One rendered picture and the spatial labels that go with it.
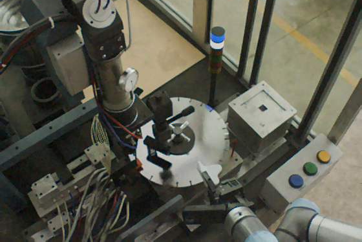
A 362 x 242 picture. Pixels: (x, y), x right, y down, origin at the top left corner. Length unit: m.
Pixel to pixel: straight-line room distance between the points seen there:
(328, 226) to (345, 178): 1.48
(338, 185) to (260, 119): 1.11
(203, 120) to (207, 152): 0.12
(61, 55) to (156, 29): 1.11
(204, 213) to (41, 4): 0.61
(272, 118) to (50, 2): 0.86
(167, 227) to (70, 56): 0.73
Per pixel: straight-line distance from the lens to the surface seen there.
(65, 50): 0.75
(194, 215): 0.95
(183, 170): 1.15
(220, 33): 1.20
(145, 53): 1.70
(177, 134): 1.15
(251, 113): 1.34
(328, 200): 2.28
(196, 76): 1.61
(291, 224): 0.93
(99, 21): 0.65
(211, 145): 1.19
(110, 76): 0.76
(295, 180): 1.23
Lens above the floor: 1.99
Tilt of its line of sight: 55 degrees down
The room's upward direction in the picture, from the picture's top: 1 degrees counter-clockwise
